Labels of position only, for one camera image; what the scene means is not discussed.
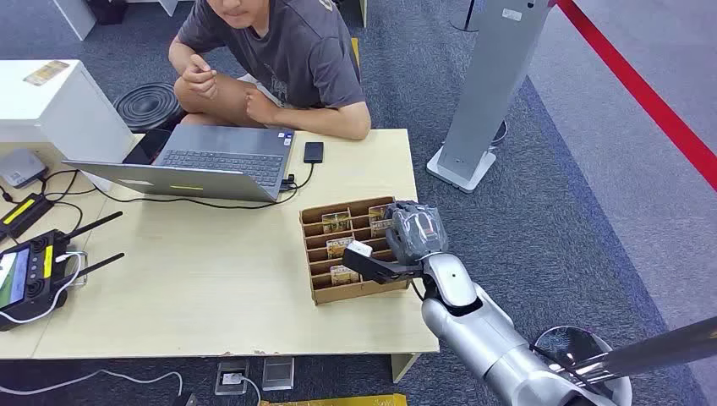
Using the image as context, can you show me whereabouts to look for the person's right hand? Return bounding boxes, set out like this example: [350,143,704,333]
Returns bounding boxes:
[180,54,218,101]

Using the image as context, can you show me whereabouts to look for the person's left hand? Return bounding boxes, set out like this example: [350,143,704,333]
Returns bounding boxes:
[244,87,282,127]

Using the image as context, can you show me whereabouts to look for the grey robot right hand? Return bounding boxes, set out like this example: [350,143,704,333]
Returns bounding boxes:
[384,200,450,266]

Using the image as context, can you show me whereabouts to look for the printed card with yellow picture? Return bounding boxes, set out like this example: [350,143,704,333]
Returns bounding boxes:
[330,265,361,286]
[326,237,356,260]
[321,211,353,235]
[368,205,395,239]

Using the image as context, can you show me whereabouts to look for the person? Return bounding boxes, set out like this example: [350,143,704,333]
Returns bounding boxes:
[167,0,372,141]

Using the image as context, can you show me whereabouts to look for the cardboard card holder tray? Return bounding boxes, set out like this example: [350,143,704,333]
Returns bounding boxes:
[299,195,414,306]

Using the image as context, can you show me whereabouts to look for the grey open laptop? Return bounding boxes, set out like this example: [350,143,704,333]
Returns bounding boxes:
[61,123,296,203]

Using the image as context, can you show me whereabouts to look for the black ribbed round disc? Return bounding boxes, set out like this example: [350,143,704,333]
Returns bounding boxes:
[112,82,187,134]

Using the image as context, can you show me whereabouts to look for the white furniture leg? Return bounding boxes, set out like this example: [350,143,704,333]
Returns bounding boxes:
[52,0,97,41]

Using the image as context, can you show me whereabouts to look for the white cabinet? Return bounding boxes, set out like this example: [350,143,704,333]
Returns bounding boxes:
[0,59,137,193]

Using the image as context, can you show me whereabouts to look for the yellow sticker on cabinet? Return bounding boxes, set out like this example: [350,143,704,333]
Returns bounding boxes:
[23,59,70,87]

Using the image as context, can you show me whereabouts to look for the grey kiosk stand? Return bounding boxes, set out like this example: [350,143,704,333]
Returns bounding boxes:
[426,0,558,195]

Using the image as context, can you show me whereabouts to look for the yellow board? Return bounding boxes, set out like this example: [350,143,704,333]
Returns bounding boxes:
[260,393,409,406]

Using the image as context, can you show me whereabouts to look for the chrome round stanchion base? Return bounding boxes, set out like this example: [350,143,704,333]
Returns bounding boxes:
[532,326,633,406]

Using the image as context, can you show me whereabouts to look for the closed floor outlet box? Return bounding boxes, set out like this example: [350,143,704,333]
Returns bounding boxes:
[261,356,296,392]

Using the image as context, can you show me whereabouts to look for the small grey box device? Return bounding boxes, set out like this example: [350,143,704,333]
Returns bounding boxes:
[0,147,49,189]

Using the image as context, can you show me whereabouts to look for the black adapter with yellow label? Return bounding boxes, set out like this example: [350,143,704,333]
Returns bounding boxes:
[0,193,56,242]

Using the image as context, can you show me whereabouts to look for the floor outlet box with plug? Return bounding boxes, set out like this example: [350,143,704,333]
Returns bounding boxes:
[214,359,250,397]

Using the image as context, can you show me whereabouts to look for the black remote controller with antennas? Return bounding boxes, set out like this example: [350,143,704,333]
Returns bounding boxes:
[0,211,125,332]

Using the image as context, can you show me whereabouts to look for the red floor tape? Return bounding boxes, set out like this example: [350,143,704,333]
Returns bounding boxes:
[556,0,717,193]

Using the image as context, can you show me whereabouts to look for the chrome stanchion pole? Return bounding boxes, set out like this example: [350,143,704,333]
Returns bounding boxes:
[551,316,717,387]

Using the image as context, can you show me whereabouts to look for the black laptop cable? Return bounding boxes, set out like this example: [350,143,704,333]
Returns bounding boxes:
[43,162,316,211]

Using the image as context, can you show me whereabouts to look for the white controller cable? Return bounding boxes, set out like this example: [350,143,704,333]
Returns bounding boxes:
[0,250,89,326]

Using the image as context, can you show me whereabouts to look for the white floor cable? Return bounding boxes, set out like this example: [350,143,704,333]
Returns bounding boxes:
[0,368,184,398]

